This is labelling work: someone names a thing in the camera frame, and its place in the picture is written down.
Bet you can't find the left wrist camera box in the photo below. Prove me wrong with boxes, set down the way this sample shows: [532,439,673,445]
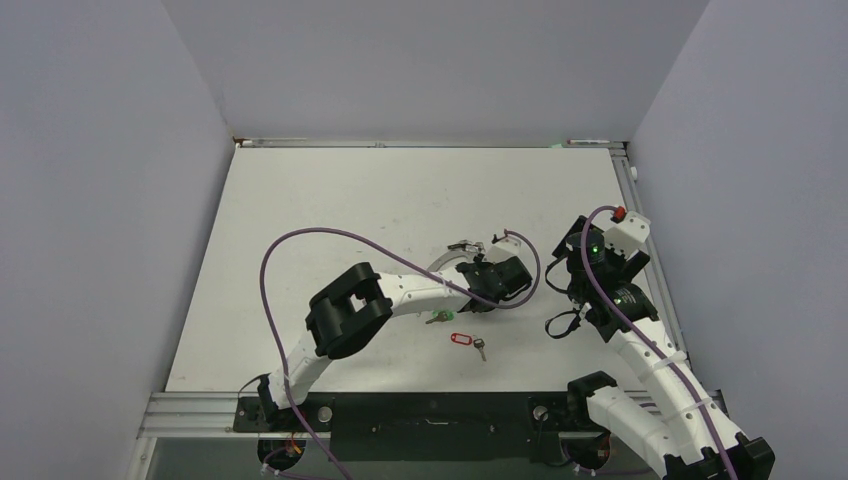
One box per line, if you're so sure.
[484,233,523,264]

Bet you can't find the aluminium frame rail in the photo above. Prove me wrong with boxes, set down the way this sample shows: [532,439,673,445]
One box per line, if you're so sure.
[233,138,626,150]
[609,142,733,425]

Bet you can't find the key with red tag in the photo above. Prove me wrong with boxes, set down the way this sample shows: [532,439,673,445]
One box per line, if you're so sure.
[450,332,487,362]

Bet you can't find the aluminium frame rail right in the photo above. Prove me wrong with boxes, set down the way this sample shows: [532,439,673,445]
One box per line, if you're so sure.
[609,142,733,425]

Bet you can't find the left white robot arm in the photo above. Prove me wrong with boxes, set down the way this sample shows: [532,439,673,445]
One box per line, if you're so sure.
[258,256,533,430]

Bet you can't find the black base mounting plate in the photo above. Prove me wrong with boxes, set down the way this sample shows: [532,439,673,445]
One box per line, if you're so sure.
[231,390,637,465]

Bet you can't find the aluminium frame rail back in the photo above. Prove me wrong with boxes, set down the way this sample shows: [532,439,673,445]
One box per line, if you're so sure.
[233,138,626,150]

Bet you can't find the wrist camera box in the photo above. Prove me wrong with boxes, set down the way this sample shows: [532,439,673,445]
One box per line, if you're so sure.
[603,206,651,259]
[484,233,523,264]

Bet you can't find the large silver keyring plate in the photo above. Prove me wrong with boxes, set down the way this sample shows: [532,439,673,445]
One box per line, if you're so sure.
[426,240,486,272]

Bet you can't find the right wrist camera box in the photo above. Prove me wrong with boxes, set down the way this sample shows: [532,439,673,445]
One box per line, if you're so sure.
[603,206,651,259]

